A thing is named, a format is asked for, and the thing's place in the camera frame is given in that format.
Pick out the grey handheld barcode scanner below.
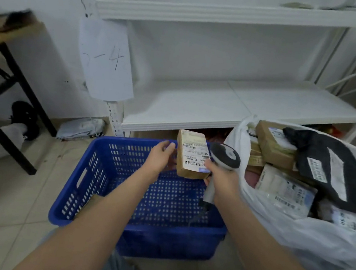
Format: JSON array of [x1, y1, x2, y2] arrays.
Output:
[[202, 141, 244, 209]]

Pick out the white plastic mailer blue tag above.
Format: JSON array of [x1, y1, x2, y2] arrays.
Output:
[[251, 163, 320, 222]]

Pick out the white woven sack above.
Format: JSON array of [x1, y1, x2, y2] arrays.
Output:
[[205, 112, 356, 270]]

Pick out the grey plastic mailer bag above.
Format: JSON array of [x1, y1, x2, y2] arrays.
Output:
[[56, 112, 107, 145]]

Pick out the black plastic mailer bag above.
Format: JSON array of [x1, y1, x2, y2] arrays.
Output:
[[272, 126, 356, 218]]

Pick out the person's right hand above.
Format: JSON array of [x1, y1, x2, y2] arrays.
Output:
[[199, 159, 247, 210]]

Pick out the small tan box wide label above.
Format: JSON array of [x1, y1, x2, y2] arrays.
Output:
[[172, 128, 217, 182]]

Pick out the white paper sign sheet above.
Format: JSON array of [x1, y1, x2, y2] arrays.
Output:
[[70, 15, 145, 105]]

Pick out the person's left hand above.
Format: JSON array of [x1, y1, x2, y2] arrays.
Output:
[[143, 137, 179, 179]]

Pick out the stack of flattened cardboard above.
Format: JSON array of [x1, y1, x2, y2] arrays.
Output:
[[0, 6, 39, 41]]

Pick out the wooden folding table black legs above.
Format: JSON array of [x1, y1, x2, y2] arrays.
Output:
[[0, 15, 72, 179]]

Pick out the pink mailer bag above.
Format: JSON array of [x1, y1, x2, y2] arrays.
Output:
[[243, 169, 261, 188]]

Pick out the person's left forearm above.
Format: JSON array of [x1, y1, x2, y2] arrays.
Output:
[[13, 152, 160, 270]]

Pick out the blue plastic crate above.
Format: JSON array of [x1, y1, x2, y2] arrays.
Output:
[[44, 125, 240, 270]]

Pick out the black scanner cable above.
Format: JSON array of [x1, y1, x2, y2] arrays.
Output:
[[188, 198, 214, 230]]

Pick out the person's right forearm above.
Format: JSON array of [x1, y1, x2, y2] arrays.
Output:
[[208, 192, 356, 270]]

